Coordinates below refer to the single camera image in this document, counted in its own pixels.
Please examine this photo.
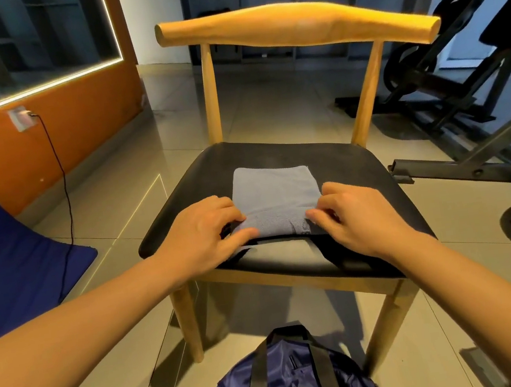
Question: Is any person's left hand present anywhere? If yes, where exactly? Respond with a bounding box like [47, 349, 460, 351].
[147, 190, 267, 290]

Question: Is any person's right hand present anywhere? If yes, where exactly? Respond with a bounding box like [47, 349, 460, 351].
[302, 171, 423, 275]

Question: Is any single blue-grey towel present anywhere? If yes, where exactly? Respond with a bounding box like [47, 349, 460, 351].
[219, 157, 330, 248]

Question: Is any navy blue bag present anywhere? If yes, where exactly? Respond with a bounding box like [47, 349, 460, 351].
[192, 313, 391, 387]

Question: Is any person's right forearm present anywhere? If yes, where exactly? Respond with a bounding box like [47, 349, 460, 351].
[388, 223, 511, 387]

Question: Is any person's left forearm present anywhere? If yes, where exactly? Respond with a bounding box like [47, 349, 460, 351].
[0, 252, 202, 387]

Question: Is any wooden chair with black seat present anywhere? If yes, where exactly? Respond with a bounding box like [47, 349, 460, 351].
[108, 0, 487, 387]

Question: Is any black and grey gym machine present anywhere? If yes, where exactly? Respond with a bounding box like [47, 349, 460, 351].
[322, 0, 511, 213]

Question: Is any dark blue mat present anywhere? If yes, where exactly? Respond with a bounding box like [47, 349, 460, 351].
[0, 150, 110, 348]

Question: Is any black cable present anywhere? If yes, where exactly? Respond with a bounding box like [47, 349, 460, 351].
[29, 108, 86, 305]

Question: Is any white wall socket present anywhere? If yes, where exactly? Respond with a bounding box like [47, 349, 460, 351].
[7, 103, 41, 135]

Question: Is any wall mirror with light strip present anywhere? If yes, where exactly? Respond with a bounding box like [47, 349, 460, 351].
[0, 0, 131, 123]

